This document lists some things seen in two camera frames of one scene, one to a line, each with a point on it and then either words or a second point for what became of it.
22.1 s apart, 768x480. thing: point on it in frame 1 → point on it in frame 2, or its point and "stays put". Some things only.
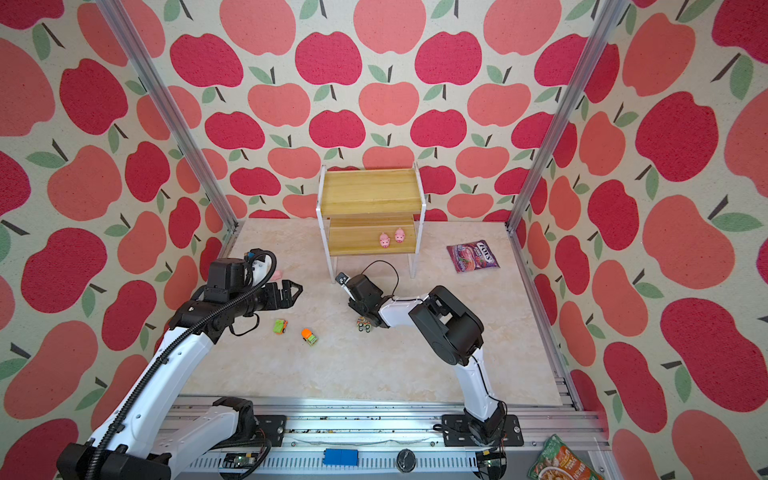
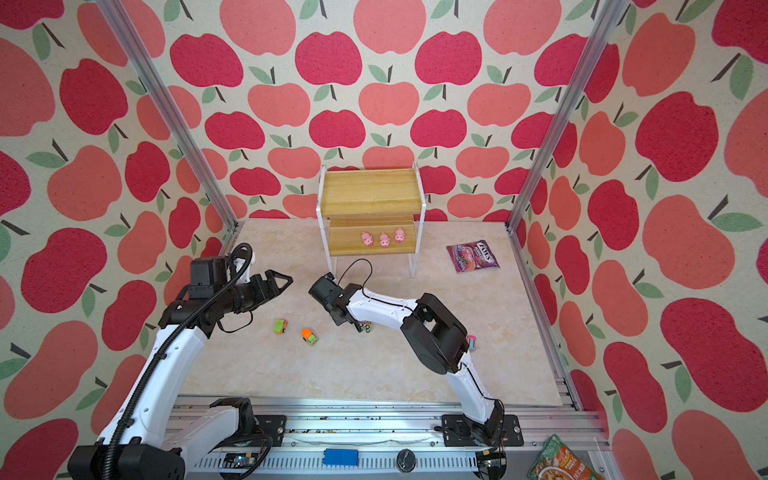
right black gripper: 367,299 → 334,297
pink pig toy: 384,240 stays put
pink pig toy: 399,235 stays put
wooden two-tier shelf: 371,211 stays put
